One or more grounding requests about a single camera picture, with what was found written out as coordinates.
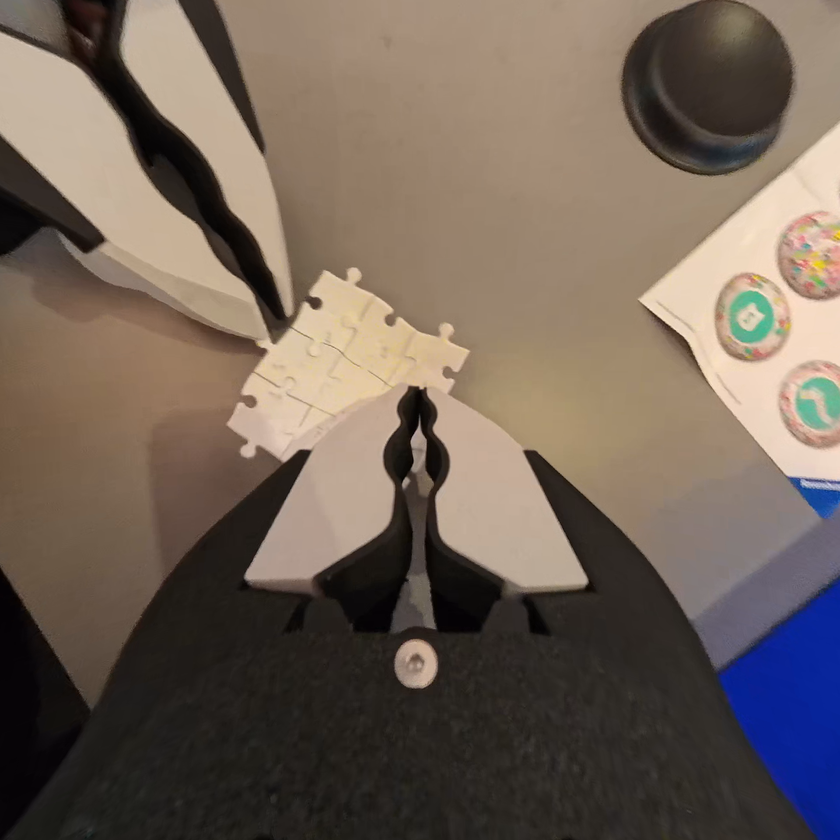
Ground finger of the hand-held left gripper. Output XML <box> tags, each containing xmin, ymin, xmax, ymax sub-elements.
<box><xmin>0</xmin><ymin>29</ymin><xmax>271</xmax><ymax>342</ymax></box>
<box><xmin>110</xmin><ymin>0</ymin><xmax>294</xmax><ymax>322</ymax></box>

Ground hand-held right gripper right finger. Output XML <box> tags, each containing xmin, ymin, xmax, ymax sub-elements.
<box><xmin>417</xmin><ymin>387</ymin><xmax>589</xmax><ymax>634</ymax></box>

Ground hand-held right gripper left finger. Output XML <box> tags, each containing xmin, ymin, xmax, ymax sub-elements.
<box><xmin>243</xmin><ymin>386</ymin><xmax>421</xmax><ymax>634</ymax></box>

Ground joined white puzzle section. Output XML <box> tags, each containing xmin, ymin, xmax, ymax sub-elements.
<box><xmin>226</xmin><ymin>268</ymin><xmax>471</xmax><ymax>460</ymax></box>

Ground white printed instruction sheet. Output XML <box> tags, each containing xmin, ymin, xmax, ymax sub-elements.
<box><xmin>640</xmin><ymin>121</ymin><xmax>840</xmax><ymax>519</ymax></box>

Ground blue box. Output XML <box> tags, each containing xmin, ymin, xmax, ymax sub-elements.
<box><xmin>718</xmin><ymin>577</ymin><xmax>840</xmax><ymax>840</ymax></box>

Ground black round desk grommet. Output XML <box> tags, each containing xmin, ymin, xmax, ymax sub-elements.
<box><xmin>622</xmin><ymin>0</ymin><xmax>796</xmax><ymax>175</ymax></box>

